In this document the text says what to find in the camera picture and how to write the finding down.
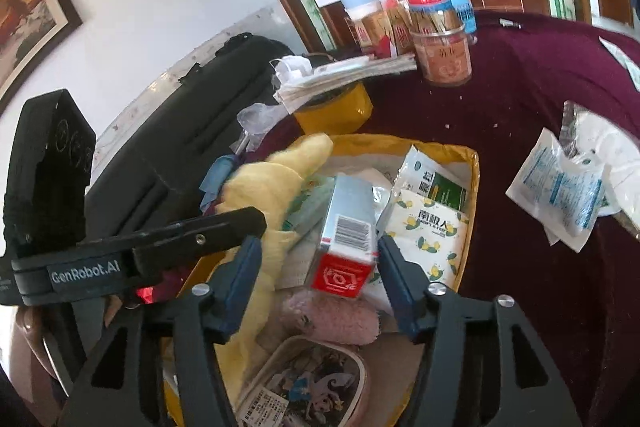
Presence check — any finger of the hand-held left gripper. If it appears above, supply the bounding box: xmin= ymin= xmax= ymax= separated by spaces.
xmin=132 ymin=207 xmax=267 ymax=279

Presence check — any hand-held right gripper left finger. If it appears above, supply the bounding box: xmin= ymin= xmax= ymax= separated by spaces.
xmin=62 ymin=236 xmax=263 ymax=427

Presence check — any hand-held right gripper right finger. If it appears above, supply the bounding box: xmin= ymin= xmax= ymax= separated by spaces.
xmin=377 ymin=237 xmax=583 ymax=427

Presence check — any yellow printed packet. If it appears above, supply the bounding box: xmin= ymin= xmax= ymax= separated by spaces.
xmin=375 ymin=189 xmax=471 ymax=293

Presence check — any pink fluffy item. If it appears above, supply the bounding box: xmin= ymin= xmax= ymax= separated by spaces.
xmin=279 ymin=289 xmax=383 ymax=347

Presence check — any yellow cloth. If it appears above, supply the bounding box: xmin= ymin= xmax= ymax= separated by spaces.
xmin=215 ymin=133 xmax=335 ymax=358

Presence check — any red silver box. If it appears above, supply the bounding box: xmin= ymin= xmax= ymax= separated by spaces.
xmin=310 ymin=174 xmax=378 ymax=299

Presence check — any green white packet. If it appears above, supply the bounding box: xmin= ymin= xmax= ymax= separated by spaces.
xmin=392 ymin=144 xmax=471 ymax=212

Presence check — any teal tissue pack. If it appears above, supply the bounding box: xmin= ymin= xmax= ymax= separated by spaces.
xmin=282 ymin=174 xmax=336 ymax=233

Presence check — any clear pink pouch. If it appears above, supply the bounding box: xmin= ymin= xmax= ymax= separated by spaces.
xmin=235 ymin=334 xmax=371 ymax=427

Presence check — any yellow cardboard box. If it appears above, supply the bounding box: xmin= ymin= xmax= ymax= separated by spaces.
xmin=165 ymin=133 xmax=481 ymax=427

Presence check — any white blue print packet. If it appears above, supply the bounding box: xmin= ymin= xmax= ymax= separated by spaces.
xmin=505 ymin=127 xmax=608 ymax=254

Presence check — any white face mask packet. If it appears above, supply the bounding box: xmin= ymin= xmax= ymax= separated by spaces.
xmin=560 ymin=99 xmax=640 ymax=240

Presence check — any person's left hand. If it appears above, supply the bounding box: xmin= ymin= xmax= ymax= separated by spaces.
xmin=14 ymin=306 xmax=52 ymax=375

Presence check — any black bag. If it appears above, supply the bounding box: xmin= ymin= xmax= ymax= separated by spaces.
xmin=82 ymin=34 xmax=306 ymax=218

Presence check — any clear plastic bag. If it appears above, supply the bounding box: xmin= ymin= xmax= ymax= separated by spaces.
xmin=236 ymin=103 xmax=286 ymax=148

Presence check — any yellow tape roll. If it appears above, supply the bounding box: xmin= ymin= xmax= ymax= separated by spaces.
xmin=294 ymin=82 xmax=373 ymax=135

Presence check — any maroon tablecloth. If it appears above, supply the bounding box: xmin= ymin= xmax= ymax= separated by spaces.
xmin=250 ymin=9 xmax=640 ymax=427

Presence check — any white plastic bag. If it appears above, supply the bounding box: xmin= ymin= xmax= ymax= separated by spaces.
xmin=270 ymin=54 xmax=331 ymax=82

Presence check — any stack of papers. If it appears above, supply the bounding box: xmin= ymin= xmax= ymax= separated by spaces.
xmin=274 ymin=54 xmax=418 ymax=112

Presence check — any orange print clear cup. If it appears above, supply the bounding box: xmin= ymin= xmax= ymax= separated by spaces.
xmin=410 ymin=24 xmax=473 ymax=86

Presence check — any white paper card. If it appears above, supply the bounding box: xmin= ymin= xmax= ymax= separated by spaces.
xmin=597 ymin=36 xmax=640 ymax=88

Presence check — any framed wall picture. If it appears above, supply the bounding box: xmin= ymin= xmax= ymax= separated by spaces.
xmin=0 ymin=0 xmax=83 ymax=115

